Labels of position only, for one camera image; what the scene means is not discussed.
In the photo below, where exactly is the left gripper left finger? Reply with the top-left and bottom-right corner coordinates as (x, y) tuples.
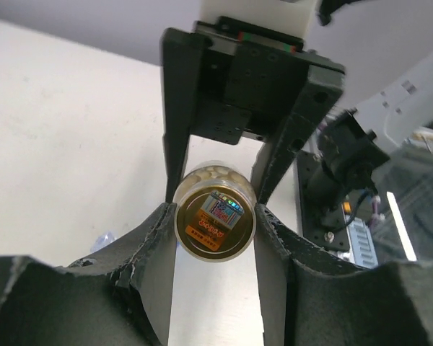
(0, 203), (176, 345)

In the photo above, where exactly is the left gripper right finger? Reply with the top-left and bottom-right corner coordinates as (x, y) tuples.
(254, 205), (433, 345)

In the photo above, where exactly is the grey slotted cable duct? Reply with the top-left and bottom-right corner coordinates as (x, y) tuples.
(346, 218), (378, 268)

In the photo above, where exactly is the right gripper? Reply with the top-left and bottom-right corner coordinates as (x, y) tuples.
(162, 16), (345, 204)

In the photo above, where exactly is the amber pill bottle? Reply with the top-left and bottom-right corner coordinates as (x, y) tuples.
(172, 160), (257, 262)

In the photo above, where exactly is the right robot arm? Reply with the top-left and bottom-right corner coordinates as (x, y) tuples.
(162, 16), (433, 212)

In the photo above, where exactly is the blue weekly pill organizer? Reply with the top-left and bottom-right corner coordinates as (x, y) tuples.
(90, 231), (116, 253)

